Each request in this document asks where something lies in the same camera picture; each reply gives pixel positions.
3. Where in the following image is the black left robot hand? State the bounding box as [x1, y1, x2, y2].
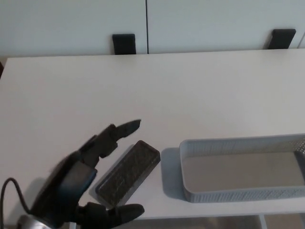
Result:
[30, 119, 145, 229]

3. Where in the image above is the dark felt board eraser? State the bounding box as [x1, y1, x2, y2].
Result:
[95, 140, 161, 206]

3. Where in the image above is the grey perforated plastic basket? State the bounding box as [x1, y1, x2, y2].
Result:
[179, 134, 305, 204]

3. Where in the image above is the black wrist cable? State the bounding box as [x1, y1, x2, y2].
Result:
[0, 177, 33, 229]

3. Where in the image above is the black cabinet handle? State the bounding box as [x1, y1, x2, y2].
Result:
[270, 29, 297, 50]
[112, 33, 137, 55]

